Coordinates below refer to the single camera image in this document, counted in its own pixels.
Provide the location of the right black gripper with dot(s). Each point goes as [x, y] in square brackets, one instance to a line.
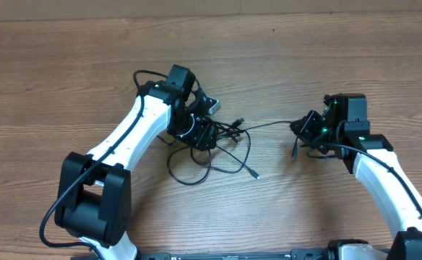
[301, 130]

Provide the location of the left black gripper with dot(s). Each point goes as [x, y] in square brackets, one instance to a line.
[203, 130]

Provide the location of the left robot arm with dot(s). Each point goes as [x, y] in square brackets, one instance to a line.
[94, 202]

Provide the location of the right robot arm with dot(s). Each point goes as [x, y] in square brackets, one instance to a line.
[343, 131]

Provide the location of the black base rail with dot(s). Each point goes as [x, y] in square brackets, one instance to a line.
[229, 256]

